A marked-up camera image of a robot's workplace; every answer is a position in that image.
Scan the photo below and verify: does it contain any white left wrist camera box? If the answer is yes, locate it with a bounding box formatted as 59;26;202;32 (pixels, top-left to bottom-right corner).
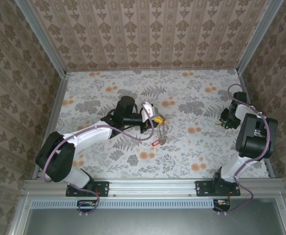
140;101;156;122

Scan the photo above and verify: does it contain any aluminium corner post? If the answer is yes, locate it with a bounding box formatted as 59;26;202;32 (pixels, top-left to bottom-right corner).
15;0;68;76
236;0;284;74

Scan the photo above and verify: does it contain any grey slotted cable duct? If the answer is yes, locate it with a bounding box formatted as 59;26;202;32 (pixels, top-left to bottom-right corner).
31;198;216;209

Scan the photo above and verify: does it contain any aluminium front rail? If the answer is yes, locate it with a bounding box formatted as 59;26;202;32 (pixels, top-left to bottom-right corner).
22;178;286;196

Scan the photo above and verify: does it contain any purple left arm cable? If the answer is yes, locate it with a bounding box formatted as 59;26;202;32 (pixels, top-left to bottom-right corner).
42;109;155;216

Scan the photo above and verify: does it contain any grey metal panel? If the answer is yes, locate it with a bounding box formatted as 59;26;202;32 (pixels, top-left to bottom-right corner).
22;208;286;235

